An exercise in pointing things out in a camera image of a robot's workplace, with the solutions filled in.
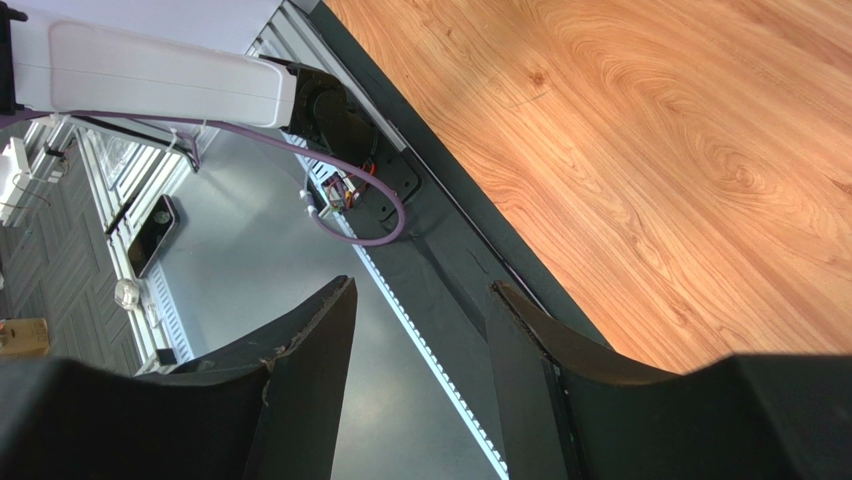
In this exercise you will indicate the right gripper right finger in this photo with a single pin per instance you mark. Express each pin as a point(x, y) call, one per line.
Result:
point(530, 354)

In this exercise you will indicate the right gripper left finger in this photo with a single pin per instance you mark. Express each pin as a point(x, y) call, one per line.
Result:
point(267, 405)

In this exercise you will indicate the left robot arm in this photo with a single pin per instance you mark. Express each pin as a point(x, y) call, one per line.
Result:
point(56, 64)

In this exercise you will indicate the black smartphone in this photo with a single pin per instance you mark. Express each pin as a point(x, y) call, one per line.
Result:
point(159, 227)

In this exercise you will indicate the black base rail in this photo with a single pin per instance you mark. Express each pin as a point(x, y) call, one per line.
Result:
point(455, 244)

